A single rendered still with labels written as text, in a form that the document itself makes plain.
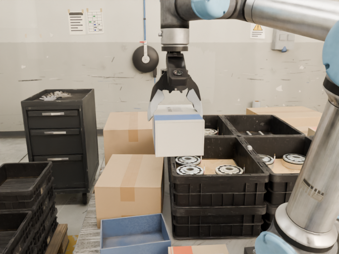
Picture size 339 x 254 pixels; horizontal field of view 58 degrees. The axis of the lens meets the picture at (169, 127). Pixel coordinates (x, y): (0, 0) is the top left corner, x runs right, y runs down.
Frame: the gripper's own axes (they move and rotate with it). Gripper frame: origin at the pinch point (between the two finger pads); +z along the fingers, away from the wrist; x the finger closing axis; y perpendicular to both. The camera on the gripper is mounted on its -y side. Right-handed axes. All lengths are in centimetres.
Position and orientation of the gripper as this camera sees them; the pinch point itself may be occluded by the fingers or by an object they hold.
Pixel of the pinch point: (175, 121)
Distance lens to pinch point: 83.1
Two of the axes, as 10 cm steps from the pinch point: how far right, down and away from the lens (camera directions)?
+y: -0.9, -2.6, 9.6
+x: -10.0, 0.3, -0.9
